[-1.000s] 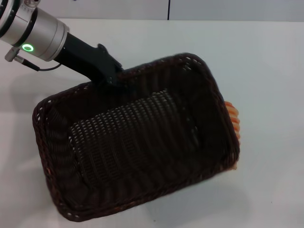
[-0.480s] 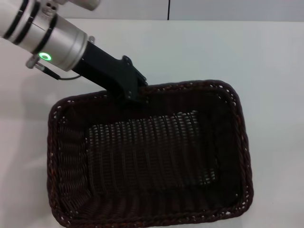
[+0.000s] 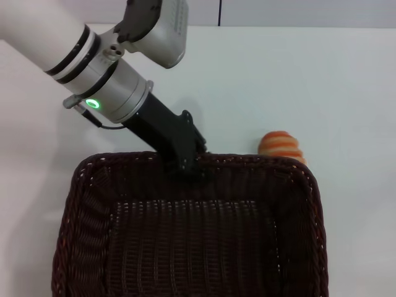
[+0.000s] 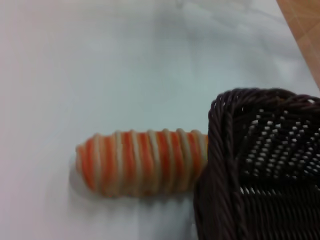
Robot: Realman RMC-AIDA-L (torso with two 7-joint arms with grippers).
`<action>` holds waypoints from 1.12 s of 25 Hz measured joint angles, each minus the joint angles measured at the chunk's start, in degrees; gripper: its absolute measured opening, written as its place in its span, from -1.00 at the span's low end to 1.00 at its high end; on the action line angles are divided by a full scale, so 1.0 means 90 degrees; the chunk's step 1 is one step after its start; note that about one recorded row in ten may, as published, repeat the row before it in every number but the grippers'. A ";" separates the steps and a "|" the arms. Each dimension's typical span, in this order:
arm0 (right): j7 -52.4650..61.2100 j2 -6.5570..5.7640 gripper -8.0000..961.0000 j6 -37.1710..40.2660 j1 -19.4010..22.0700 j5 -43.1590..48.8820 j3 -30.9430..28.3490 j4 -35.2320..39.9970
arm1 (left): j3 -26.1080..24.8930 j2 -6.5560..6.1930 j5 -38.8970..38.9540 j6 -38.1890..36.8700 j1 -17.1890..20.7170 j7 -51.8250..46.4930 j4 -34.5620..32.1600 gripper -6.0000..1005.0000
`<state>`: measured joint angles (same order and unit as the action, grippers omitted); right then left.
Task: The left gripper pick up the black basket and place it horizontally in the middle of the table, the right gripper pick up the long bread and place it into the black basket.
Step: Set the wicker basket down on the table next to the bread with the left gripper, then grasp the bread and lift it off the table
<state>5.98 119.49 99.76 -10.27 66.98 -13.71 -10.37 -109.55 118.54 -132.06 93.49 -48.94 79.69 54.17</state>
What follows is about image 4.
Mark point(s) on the orange striped bread roll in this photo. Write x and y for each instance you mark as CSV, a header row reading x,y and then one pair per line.
x,y
140,162

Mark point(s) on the dark brown wicker basket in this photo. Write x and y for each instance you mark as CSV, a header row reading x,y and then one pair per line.
x,y
262,175

